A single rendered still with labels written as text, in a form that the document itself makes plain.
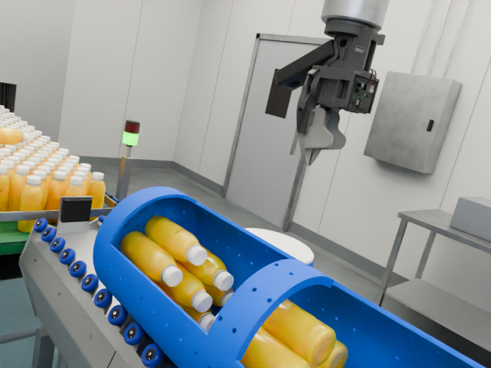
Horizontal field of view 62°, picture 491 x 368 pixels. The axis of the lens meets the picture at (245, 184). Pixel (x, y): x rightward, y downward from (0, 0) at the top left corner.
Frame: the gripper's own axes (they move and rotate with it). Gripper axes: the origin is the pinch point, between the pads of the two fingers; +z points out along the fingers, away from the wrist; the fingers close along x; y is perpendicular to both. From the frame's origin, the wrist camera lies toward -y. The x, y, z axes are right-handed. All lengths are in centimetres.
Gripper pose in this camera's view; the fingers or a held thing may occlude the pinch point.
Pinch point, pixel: (305, 156)
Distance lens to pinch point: 67.1
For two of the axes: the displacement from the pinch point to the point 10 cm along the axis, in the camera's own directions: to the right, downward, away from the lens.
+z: -2.1, 9.5, 2.2
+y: 6.7, 3.0, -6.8
